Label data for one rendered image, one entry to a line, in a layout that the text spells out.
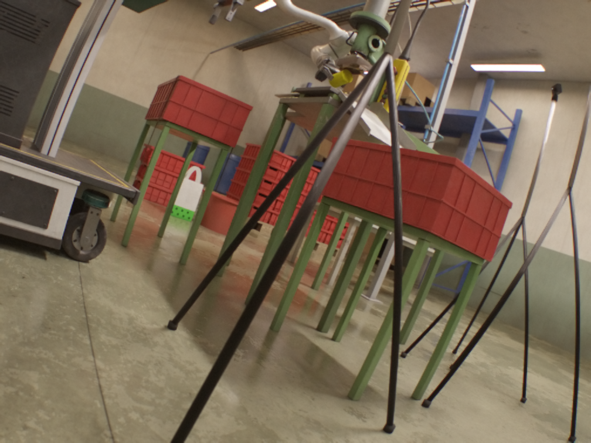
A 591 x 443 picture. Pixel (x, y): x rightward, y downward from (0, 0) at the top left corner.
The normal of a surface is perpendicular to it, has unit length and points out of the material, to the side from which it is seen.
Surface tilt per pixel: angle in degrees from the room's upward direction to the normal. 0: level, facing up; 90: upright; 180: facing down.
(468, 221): 90
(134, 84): 90
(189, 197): 85
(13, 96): 90
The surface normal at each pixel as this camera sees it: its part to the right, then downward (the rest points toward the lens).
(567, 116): -0.80, -0.30
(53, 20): 0.62, 0.26
